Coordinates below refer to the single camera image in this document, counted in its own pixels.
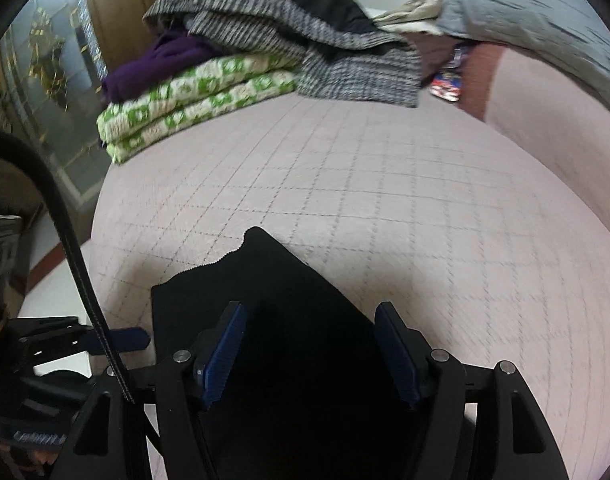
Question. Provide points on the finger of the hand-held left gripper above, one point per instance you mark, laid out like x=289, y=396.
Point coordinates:
x=130, y=338

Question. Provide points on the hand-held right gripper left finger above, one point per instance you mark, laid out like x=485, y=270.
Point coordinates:
x=225, y=355

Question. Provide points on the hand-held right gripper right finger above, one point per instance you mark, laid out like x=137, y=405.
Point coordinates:
x=397, y=355

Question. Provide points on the black pants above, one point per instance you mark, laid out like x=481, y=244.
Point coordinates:
x=295, y=310

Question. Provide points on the pink quilted sofa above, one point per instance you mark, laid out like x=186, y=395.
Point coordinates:
x=385, y=200

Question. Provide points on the green and white patterned blanket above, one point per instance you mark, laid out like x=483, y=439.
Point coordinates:
x=185, y=105

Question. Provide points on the glass cabinet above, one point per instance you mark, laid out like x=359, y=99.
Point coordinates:
x=40, y=85

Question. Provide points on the purple cloth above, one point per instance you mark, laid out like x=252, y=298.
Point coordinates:
x=155, y=70

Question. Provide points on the red and blue packet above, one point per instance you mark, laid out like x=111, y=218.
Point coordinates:
x=450, y=82

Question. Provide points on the houndstooth wool coat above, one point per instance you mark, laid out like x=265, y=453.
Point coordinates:
x=335, y=70

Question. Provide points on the wooden door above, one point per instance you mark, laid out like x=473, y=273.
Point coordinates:
x=130, y=5

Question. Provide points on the cream quilt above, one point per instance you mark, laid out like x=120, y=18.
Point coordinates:
x=410, y=15

